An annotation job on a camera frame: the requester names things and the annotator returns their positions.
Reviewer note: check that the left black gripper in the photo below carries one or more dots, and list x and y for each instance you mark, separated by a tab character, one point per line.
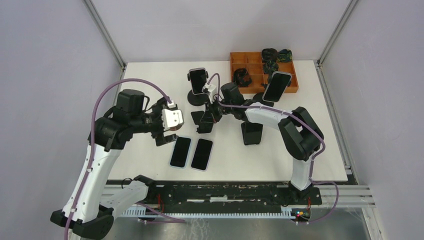
157	108

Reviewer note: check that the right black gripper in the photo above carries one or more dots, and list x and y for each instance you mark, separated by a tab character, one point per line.
211	108

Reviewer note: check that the black small phone stand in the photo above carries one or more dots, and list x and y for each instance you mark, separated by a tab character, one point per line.
202	127

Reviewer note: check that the light blue case phone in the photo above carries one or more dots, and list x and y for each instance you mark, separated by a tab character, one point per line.
180	152

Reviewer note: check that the black round stand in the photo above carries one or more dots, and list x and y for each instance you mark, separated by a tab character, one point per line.
196	100
258	97

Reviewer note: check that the lavender case phone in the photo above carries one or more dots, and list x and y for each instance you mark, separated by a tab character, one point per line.
202	154

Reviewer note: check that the grey case phone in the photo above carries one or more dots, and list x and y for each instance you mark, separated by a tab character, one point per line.
198	78

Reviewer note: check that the black wedge phone stand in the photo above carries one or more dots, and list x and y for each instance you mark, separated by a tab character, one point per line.
251	133

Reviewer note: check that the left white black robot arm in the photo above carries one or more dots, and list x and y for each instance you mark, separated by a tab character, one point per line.
86	214

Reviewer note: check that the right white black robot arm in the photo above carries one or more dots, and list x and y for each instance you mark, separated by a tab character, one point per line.
302	137

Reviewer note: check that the pink case phone tilted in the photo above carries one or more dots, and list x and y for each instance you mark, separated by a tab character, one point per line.
277	84

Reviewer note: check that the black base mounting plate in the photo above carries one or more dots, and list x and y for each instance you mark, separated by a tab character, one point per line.
212	197

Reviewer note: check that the orange compartment tray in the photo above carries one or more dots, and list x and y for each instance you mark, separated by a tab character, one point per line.
252	62

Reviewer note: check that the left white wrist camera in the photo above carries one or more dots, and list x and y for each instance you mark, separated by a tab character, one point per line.
172	116

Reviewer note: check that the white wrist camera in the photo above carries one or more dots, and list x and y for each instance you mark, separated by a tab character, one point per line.
172	116
210	90

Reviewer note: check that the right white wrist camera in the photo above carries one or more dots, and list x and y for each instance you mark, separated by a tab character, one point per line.
210	90

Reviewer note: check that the white cable duct rail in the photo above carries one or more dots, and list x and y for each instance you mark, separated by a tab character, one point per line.
284	213

